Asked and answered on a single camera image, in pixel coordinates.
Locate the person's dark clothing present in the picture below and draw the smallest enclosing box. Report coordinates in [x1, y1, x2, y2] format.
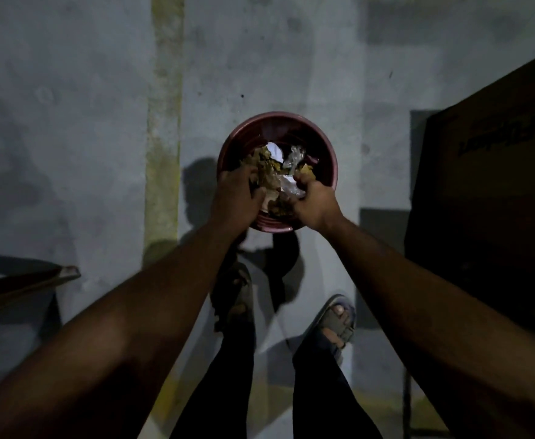
[171, 315, 383, 439]

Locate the pink round object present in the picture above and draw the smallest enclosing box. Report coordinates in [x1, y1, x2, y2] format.
[217, 112, 339, 234]

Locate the grey sandal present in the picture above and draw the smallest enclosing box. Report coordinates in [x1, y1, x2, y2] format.
[212, 262, 255, 332]
[303, 294, 357, 362]

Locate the person's left forearm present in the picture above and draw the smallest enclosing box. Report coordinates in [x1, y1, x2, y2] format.
[0, 219, 246, 439]

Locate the pile of cardboard and paper scraps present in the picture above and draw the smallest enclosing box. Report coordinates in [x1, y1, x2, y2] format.
[242, 141, 319, 220]

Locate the person's right forearm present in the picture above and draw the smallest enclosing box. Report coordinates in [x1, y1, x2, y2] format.
[327, 214, 535, 439]

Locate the dark printed cardboard box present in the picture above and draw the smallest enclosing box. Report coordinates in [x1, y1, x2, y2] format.
[404, 43, 535, 343]

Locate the person's left hand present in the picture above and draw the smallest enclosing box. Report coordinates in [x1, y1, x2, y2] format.
[210, 162, 268, 232]

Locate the person's right hand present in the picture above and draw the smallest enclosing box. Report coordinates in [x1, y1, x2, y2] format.
[288, 171, 346, 232]

